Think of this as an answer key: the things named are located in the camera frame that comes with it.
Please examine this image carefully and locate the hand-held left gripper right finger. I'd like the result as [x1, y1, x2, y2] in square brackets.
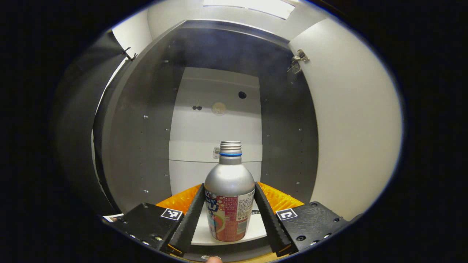
[254, 182, 352, 256]

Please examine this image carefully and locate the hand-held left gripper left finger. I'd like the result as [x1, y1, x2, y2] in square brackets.
[104, 183, 205, 256]

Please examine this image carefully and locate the silver bottle with red label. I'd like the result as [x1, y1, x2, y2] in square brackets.
[204, 141, 256, 243]

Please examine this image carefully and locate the dark grey cabinet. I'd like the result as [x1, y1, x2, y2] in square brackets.
[93, 20, 319, 258]

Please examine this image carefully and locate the beige cabinet door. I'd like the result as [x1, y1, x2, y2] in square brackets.
[288, 18, 403, 222]

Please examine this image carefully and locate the black backdrop cloth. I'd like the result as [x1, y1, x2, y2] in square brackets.
[55, 31, 129, 217]

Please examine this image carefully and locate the ceiling light panel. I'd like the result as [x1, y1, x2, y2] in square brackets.
[203, 0, 295, 20]

